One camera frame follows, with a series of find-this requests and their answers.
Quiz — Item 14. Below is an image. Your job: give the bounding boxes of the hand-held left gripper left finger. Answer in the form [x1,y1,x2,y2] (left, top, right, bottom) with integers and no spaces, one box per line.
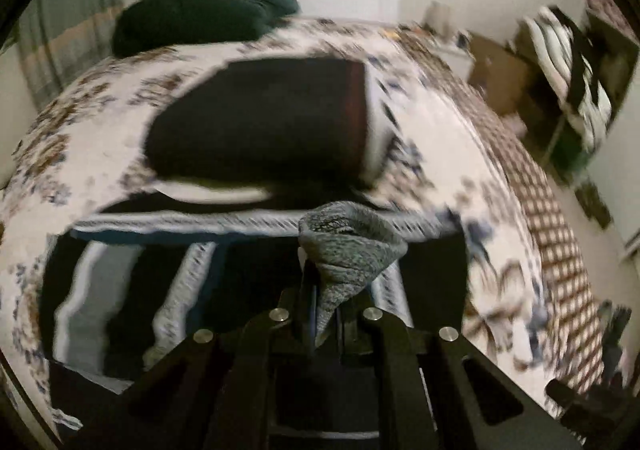
[65,271,319,450]

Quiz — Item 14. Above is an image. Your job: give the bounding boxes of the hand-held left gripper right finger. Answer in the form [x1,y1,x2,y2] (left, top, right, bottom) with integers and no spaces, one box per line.
[336,294,583,450]

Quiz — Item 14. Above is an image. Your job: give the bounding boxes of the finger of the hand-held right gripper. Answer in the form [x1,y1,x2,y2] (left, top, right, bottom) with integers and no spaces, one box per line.
[544,377,603,432]

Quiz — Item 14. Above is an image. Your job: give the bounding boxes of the grey knit sock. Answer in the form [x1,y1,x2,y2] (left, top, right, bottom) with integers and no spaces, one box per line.
[298,201,409,347]

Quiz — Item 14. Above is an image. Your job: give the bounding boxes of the black white patterned garment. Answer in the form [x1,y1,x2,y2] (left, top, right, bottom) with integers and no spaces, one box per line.
[40,209,468,383]

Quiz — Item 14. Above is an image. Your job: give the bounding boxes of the clothes hanging on rack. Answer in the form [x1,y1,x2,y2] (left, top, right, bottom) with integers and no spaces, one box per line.
[520,4,617,152]

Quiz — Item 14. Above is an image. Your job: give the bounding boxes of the brown checked bed sheet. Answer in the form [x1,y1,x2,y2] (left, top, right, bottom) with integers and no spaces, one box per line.
[475,97,608,393]

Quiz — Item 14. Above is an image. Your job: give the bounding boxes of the folded black garment red stripe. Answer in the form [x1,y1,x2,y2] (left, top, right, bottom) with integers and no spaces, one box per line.
[142,55,396,183]

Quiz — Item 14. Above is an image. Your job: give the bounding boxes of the floral printed blanket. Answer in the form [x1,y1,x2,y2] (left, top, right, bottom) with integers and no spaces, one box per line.
[0,17,551,436]

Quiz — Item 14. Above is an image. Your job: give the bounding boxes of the cardboard box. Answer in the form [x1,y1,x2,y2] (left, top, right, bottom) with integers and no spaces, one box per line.
[466,34,533,117]

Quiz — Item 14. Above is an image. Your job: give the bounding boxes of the dark green pillow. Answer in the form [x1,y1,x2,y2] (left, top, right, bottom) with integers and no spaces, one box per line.
[112,0,301,59]

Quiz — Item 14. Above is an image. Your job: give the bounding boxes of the striped curtain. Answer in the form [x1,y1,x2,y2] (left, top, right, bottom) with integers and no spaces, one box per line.
[17,0,123,103]

